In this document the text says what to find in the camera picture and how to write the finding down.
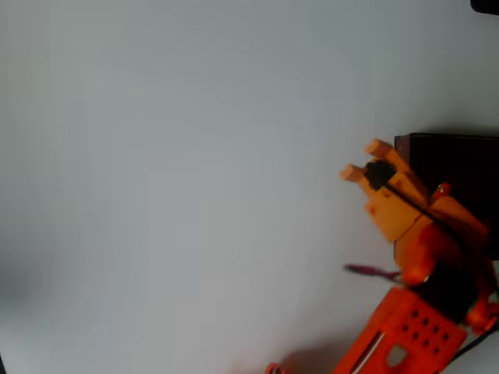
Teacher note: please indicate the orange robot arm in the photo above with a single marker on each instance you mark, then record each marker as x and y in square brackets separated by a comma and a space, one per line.
[409, 331]

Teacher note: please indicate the purple pen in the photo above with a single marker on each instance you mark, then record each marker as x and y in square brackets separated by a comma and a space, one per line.
[366, 269]

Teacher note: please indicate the black object at edge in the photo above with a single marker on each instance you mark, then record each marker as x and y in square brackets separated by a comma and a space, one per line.
[485, 5]

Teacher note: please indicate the dark brown box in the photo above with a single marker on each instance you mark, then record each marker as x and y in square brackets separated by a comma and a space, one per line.
[460, 163]

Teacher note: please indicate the small black gripper camera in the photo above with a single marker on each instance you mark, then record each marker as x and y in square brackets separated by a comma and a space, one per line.
[379, 175]

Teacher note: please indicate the light orange gripper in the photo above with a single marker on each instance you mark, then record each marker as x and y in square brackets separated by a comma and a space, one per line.
[390, 202]

